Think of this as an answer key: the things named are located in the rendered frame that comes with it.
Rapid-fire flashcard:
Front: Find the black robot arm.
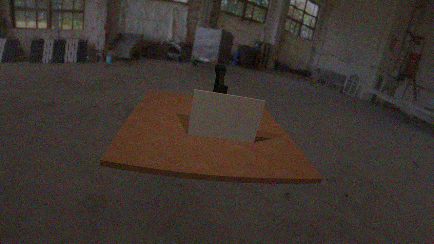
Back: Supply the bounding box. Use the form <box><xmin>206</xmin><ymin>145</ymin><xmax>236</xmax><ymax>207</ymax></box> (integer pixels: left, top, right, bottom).
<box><xmin>213</xmin><ymin>64</ymin><xmax>228</xmax><ymax>93</ymax></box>

